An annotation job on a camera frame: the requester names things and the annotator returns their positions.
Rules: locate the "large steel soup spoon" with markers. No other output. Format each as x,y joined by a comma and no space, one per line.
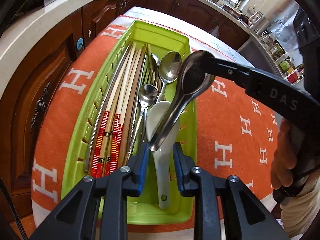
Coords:
192,81

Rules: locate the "right sleeve cream sweater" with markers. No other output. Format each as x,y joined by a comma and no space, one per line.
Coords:
299,213

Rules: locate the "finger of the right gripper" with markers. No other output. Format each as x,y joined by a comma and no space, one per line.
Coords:
268,89

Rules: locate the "white plastic bag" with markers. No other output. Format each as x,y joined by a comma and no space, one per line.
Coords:
215,31

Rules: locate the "white ceramic soup spoon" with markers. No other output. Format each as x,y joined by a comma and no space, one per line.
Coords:
162,155

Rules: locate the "stainless dishwasher cabinet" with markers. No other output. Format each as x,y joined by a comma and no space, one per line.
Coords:
254,52

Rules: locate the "orange H-pattern blanket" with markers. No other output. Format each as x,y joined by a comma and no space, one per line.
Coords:
224,130

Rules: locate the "bamboo chopstick red tip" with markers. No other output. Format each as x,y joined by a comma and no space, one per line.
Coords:
112,134

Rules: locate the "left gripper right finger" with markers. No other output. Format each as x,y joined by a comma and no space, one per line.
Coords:
223,204

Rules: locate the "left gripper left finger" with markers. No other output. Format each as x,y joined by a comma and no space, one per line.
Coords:
76,216

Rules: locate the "person's right hand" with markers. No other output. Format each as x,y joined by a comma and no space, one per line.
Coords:
284,158

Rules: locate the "steel tablespoon patterned handle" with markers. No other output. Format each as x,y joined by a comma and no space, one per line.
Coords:
168,71

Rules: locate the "white chopstick striped end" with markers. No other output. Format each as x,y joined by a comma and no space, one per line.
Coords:
101,132

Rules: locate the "stainless steel kettle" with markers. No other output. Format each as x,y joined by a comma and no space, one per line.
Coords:
258,23

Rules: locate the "dark brown wooden chopstick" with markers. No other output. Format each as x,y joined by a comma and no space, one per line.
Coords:
130,107

